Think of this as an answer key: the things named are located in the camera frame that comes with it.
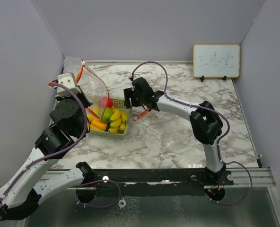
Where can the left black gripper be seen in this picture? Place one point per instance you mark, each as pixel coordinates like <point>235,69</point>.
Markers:
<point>60,98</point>

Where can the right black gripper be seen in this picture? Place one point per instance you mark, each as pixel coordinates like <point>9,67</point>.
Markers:
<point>129,93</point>

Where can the green plastic basket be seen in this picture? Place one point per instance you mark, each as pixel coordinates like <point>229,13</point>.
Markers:
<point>117,104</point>

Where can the red apple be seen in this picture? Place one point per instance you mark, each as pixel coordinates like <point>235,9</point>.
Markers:
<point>105,102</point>

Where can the green apple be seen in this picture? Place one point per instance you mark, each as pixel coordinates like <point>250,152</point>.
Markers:
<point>107,114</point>

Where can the clear zip bag red zipper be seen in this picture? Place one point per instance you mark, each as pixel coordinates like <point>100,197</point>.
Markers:
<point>92,85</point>

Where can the orange yellow bell pepper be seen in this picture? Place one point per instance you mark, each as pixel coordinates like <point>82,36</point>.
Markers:
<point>95,122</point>

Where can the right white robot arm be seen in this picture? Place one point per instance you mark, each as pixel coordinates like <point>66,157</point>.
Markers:
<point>205,122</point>

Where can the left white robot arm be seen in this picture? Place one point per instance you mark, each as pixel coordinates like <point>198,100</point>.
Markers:
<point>22,195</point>

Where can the yellow banana bunch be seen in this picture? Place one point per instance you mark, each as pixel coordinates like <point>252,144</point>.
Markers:
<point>118,121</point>

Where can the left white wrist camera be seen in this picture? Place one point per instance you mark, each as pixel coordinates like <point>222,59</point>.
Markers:
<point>68,80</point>

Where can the small whiteboard wooden frame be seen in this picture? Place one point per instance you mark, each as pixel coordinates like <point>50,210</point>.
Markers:
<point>216,61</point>

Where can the black mounting rail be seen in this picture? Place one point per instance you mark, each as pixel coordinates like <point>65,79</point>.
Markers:
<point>151,182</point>

